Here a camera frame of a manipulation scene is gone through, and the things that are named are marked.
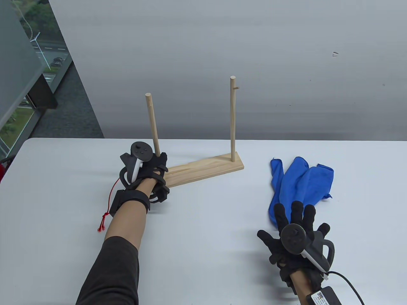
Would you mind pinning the person's left hand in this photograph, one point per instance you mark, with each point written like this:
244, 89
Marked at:
155, 163

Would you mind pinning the glass window with street view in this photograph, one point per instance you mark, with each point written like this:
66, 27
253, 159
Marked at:
47, 50

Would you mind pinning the person's left forearm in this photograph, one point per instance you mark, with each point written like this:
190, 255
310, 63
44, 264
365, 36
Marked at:
124, 235

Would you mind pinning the dark grey left controller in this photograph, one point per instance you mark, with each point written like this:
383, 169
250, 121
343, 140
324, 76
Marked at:
140, 151

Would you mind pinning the frosted glass panel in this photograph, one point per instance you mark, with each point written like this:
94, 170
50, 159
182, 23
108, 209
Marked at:
12, 63

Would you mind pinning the person's right hand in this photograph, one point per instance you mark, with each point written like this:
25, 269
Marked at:
297, 214

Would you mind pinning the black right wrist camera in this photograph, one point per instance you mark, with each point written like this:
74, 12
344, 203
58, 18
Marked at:
284, 276

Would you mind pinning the dark grey window pillar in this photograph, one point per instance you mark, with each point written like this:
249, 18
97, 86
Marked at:
41, 92

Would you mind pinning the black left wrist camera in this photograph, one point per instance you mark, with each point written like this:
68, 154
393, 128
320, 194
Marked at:
162, 192

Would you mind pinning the wooden rack with posts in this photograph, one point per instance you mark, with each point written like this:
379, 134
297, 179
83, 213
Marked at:
203, 166

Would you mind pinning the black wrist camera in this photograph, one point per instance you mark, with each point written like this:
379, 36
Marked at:
284, 276
162, 192

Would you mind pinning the dark grey controller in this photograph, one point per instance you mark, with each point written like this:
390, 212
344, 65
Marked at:
140, 151
292, 238

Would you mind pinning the red chair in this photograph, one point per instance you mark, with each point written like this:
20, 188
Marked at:
1, 173

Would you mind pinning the dark grey right controller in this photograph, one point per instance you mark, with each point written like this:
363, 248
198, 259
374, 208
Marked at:
292, 238

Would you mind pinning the blue towel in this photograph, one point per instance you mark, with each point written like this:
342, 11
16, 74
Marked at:
302, 184

